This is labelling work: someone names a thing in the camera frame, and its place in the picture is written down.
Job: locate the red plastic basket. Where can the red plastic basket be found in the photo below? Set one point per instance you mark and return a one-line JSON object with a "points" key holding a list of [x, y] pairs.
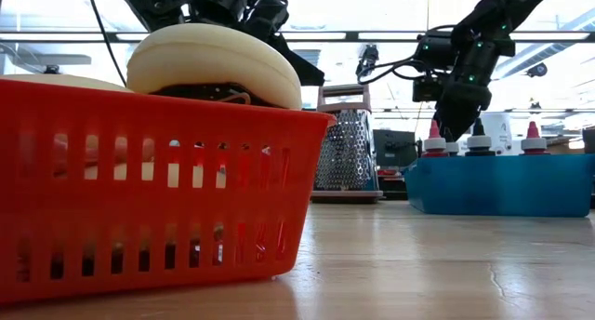
{"points": [[139, 208]]}

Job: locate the white cylindrical container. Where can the white cylindrical container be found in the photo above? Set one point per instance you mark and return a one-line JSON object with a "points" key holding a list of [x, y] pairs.
{"points": [[503, 129]]}

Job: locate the small black hanging device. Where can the small black hanging device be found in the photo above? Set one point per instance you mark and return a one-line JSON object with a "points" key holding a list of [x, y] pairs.
{"points": [[537, 70]]}

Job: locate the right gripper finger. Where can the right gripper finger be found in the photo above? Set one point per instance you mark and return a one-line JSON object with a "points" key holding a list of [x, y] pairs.
{"points": [[455, 127]]}

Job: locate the grey marker pen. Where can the grey marker pen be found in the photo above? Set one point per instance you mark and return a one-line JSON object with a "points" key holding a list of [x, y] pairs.
{"points": [[479, 143]]}

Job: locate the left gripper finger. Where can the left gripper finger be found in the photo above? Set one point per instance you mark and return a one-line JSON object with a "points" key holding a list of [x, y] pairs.
{"points": [[302, 69]]}

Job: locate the metal box grater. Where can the metal box grater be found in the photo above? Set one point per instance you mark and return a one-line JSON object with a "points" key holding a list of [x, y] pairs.
{"points": [[346, 148]]}

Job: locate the black equipment box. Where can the black equipment box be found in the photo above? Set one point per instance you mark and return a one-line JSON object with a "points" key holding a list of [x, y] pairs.
{"points": [[395, 148]]}

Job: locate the teal plastic bin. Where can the teal plastic bin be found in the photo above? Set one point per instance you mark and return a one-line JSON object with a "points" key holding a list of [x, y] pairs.
{"points": [[502, 185]]}

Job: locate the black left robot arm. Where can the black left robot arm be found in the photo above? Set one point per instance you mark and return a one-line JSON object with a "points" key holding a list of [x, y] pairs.
{"points": [[153, 4]]}

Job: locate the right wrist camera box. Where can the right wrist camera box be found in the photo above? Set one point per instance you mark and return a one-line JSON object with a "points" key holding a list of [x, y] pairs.
{"points": [[425, 89]]}

